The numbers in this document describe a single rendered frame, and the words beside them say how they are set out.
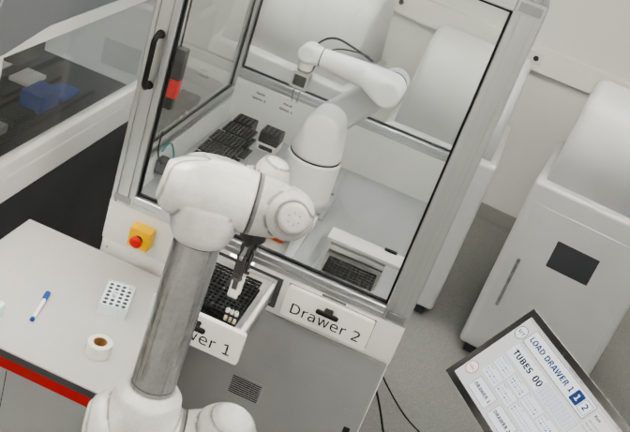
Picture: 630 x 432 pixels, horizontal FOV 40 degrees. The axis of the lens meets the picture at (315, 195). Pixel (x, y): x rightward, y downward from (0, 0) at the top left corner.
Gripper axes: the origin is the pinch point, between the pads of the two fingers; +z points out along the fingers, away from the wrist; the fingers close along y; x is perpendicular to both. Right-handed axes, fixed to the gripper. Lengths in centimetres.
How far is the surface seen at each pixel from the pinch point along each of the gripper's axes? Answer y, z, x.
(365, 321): 21.3, 7.1, -37.5
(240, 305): 5.6, 9.5, -1.9
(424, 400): 123, 97, -74
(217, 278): 13.5, 9.5, 8.9
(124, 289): 3.2, 19.9, 33.4
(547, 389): -3, -12, -89
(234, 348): -10.7, 12.3, -7.3
